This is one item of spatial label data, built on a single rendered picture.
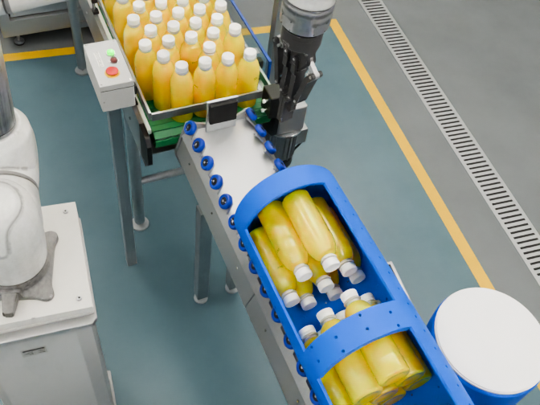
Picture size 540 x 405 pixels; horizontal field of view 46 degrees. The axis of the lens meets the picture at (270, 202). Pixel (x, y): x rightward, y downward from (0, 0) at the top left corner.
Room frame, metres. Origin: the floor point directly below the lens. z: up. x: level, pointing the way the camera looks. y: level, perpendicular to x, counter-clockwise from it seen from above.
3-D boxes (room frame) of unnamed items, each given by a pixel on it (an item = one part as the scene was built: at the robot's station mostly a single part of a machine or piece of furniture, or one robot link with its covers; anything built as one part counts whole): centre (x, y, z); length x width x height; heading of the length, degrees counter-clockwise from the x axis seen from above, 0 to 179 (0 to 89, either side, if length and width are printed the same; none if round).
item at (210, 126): (1.39, 0.19, 0.99); 0.10 x 0.02 x 0.12; 121
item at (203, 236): (1.30, 0.22, 0.31); 0.06 x 0.06 x 0.63; 31
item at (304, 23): (0.94, 0.00, 1.73); 0.09 x 0.09 x 0.06
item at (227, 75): (1.53, 0.20, 1.00); 0.07 x 0.07 x 0.20
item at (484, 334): (0.77, -0.58, 1.03); 0.28 x 0.28 x 0.01
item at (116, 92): (1.42, 0.55, 1.05); 0.20 x 0.10 x 0.10; 31
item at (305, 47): (0.94, 0.00, 1.65); 0.08 x 0.07 x 0.09; 43
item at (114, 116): (1.42, 0.55, 0.50); 0.04 x 0.04 x 1.00; 31
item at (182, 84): (1.45, 0.33, 1.00); 0.07 x 0.07 x 0.20
